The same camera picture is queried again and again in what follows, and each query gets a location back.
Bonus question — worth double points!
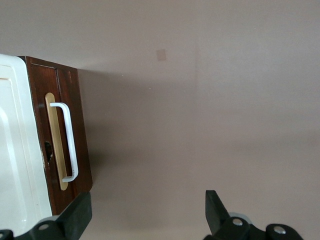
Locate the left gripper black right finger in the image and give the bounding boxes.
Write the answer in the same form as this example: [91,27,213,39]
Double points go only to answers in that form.
[203,189,305,240]

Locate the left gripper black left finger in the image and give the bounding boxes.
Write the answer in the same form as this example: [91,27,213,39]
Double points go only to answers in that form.
[0,191,93,240]

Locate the light wood handle backing strip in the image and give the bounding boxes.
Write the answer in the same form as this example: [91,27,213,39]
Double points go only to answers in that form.
[44,92,69,191]

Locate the white drawer handle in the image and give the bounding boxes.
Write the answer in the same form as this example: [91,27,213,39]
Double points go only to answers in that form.
[49,102,79,183]

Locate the dark wooden drawer cabinet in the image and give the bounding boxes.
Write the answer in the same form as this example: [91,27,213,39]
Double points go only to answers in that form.
[18,56,94,216]

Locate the cream plastic board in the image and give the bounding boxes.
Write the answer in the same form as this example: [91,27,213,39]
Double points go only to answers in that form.
[0,53,53,235]

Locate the beige tape patch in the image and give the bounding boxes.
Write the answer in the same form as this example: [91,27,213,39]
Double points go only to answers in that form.
[155,48,167,62]

